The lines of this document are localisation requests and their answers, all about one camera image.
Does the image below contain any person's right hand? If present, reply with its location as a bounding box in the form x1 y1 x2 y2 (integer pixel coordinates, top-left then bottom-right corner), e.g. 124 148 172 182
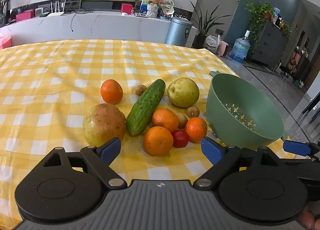
299 209 320 230

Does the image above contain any white plastic bag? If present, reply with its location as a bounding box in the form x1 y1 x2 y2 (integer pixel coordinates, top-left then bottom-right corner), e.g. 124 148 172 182
204 34 222 53

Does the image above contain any red cherry tomato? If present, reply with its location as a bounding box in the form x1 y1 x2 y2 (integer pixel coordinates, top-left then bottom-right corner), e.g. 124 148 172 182
171 130 190 148

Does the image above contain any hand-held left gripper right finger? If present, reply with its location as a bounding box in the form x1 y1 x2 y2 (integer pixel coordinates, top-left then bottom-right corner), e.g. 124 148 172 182
194 137 283 190

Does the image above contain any potted long-leaf plant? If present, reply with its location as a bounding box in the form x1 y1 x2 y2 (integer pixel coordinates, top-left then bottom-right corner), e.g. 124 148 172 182
190 1 232 49

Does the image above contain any yellow checked tablecloth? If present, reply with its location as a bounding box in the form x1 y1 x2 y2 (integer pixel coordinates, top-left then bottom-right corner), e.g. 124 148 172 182
0 39 290 224

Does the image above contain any yellow pear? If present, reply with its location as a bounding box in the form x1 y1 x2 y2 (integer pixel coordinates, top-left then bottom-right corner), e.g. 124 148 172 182
167 77 200 108

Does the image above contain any orange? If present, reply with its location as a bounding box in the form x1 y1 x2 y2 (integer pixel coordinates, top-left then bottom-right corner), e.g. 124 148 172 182
184 117 208 143
151 108 179 133
100 79 124 104
143 126 174 157

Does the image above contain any pale flower bouquet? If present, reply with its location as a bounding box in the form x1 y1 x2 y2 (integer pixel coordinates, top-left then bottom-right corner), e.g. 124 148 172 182
160 4 175 20

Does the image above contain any grey cabinet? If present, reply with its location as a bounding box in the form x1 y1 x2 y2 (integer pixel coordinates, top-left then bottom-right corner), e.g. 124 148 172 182
247 20 290 67

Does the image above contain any white router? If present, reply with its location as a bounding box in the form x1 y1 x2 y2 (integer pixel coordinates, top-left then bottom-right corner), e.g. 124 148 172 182
47 0 67 17

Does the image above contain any green colander bowl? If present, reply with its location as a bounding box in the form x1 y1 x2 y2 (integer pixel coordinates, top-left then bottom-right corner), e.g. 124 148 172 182
206 70 285 151

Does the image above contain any red box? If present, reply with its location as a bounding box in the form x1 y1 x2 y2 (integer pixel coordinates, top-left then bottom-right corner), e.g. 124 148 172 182
120 3 135 15

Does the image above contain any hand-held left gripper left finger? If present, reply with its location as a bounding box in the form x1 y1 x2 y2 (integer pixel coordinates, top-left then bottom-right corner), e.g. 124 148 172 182
41 137 127 190

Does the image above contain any teddy bear bouquet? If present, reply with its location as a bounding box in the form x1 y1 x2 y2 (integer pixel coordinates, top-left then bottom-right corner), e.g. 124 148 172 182
146 0 162 17

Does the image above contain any leafy pothos plant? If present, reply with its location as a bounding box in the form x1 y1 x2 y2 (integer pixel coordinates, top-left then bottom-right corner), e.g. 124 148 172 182
244 1 275 43

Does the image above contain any pink heater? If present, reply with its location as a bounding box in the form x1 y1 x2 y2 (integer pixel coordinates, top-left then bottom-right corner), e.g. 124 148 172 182
216 41 230 57

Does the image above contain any blue water jug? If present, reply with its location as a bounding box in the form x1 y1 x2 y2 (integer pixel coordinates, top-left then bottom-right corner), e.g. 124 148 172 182
230 30 251 63

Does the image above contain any pale pink box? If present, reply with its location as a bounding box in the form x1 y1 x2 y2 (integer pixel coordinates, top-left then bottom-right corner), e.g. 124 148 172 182
0 32 12 50

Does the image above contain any green plant in vase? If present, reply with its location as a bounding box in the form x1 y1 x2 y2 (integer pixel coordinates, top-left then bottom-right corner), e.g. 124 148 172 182
0 0 18 27

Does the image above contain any black cable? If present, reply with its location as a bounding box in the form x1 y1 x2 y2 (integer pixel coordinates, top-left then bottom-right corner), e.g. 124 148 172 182
71 9 94 32

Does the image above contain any grey-blue trash can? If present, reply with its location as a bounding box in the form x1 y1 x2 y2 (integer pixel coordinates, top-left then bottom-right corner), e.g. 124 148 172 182
164 17 193 47

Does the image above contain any white marble console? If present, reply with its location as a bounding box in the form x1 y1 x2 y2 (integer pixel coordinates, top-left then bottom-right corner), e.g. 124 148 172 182
0 10 198 45

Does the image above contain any black chair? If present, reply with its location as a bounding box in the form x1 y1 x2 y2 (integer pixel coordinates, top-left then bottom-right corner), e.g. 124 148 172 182
301 94 320 133

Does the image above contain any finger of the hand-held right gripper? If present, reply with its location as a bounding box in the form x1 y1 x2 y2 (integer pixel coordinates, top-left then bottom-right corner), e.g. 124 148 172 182
281 158 320 179
283 140 320 163

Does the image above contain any green cucumber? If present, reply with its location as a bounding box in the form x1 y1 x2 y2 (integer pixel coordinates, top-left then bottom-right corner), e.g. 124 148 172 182
126 79 166 137

